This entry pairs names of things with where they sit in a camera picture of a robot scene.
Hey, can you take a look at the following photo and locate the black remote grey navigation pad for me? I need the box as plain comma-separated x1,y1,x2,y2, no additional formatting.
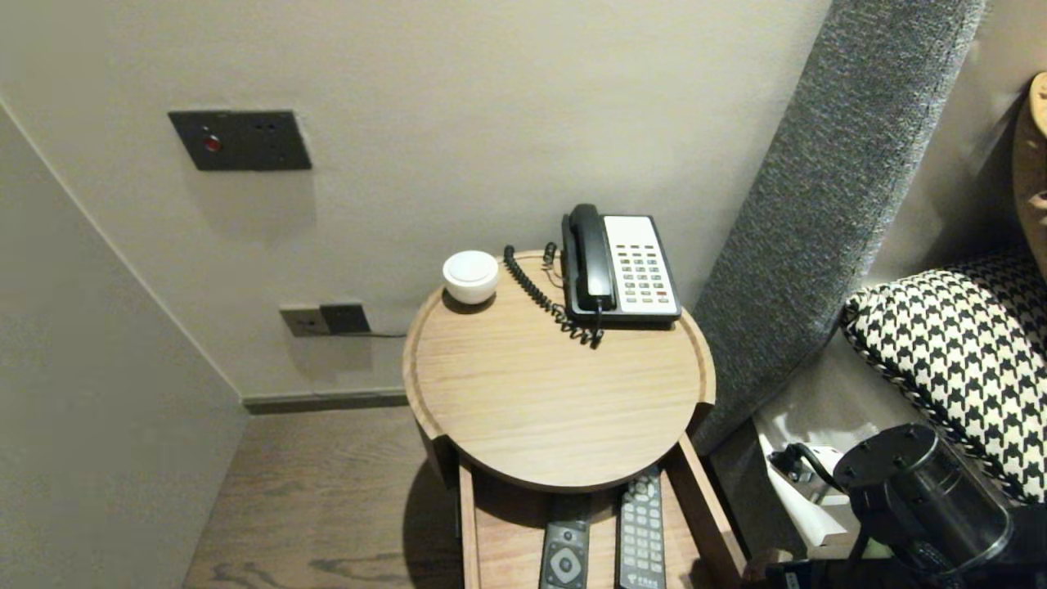
540,519,591,589

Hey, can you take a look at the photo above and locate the dark grey bed base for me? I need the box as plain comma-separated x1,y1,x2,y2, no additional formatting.
705,413,811,561

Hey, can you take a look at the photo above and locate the white bed sheet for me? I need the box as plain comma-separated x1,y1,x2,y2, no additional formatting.
753,327,966,551

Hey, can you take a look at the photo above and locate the black white houndstooth pillow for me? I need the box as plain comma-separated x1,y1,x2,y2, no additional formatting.
841,250,1047,504

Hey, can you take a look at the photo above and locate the round wooden nightstand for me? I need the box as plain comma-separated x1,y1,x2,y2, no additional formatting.
402,250,717,494

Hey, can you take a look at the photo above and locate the black and white telephone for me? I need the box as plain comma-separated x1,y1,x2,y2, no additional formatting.
561,214,683,330

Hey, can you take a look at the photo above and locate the grey fabric headboard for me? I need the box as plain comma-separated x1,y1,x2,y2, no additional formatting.
691,0,986,455

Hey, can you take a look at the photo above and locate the black telephone handset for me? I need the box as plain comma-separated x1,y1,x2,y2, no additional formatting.
568,204,618,312

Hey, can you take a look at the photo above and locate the small white round device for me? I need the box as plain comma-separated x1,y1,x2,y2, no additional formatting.
443,250,500,305

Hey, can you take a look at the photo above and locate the light wooden rounded object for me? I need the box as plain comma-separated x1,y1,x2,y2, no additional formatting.
1012,72,1047,283

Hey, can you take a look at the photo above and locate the black coiled telephone cord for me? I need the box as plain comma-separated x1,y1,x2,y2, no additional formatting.
503,244,607,351

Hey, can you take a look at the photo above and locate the silver wall socket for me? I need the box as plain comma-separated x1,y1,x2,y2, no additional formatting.
280,305,331,338

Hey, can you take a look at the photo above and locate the dark wall switch panel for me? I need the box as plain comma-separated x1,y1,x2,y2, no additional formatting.
169,110,313,172

